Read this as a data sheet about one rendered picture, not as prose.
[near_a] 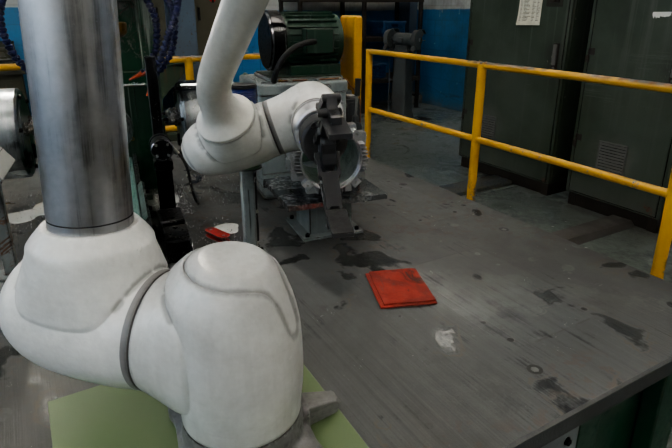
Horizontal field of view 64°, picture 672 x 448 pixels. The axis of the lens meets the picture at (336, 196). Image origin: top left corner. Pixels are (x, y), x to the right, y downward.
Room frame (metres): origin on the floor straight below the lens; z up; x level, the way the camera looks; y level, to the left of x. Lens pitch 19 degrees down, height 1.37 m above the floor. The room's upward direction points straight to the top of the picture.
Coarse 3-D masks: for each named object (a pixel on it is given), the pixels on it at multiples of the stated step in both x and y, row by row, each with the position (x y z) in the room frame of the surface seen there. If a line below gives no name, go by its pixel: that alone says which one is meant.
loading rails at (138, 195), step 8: (136, 160) 1.61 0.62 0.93; (136, 168) 1.52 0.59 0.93; (136, 176) 1.44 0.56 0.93; (136, 184) 1.41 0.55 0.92; (144, 184) 1.35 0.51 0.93; (136, 192) 1.33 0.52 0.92; (144, 192) 1.28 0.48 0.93; (136, 200) 1.27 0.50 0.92; (144, 200) 1.23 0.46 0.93; (136, 208) 1.21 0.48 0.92; (144, 208) 1.18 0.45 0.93; (152, 208) 1.47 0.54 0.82; (144, 216) 1.14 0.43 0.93; (152, 216) 1.45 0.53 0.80; (160, 232) 1.30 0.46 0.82
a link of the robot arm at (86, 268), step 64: (64, 0) 0.59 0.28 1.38; (64, 64) 0.58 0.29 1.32; (64, 128) 0.58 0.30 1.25; (64, 192) 0.58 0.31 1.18; (128, 192) 0.62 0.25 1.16; (64, 256) 0.55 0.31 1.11; (128, 256) 0.58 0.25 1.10; (0, 320) 0.58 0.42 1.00; (64, 320) 0.54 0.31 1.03; (128, 320) 0.54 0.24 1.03; (128, 384) 0.53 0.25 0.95
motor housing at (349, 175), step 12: (348, 144) 1.43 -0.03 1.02; (360, 144) 1.31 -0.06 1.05; (288, 156) 1.40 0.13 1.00; (300, 156) 1.28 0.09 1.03; (348, 156) 1.42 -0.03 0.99; (360, 156) 1.32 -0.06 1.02; (300, 168) 1.28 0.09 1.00; (312, 168) 1.47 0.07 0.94; (348, 168) 1.37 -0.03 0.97; (360, 168) 1.31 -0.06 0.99; (312, 180) 1.31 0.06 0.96; (348, 180) 1.32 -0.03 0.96
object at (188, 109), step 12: (180, 84) 1.62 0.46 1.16; (192, 84) 1.63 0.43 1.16; (180, 96) 1.58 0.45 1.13; (192, 96) 1.58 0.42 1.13; (168, 108) 1.68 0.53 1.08; (180, 108) 1.58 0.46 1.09; (192, 108) 1.56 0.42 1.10; (168, 120) 1.58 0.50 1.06; (180, 120) 1.58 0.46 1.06; (192, 120) 1.54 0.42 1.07; (180, 132) 1.64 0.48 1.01; (180, 144) 1.61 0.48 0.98
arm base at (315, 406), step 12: (312, 396) 0.61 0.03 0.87; (324, 396) 0.61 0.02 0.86; (336, 396) 0.62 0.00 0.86; (168, 408) 0.61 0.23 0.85; (312, 408) 0.59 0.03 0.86; (324, 408) 0.60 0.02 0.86; (336, 408) 0.61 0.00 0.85; (180, 420) 0.58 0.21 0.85; (300, 420) 0.56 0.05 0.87; (312, 420) 0.59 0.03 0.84; (180, 432) 0.56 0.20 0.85; (288, 432) 0.53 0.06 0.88; (300, 432) 0.55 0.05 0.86; (312, 432) 0.57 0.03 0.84; (180, 444) 0.54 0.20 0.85; (192, 444) 0.51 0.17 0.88; (276, 444) 0.51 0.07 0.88; (288, 444) 0.53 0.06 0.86; (300, 444) 0.54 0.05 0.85; (312, 444) 0.54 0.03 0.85
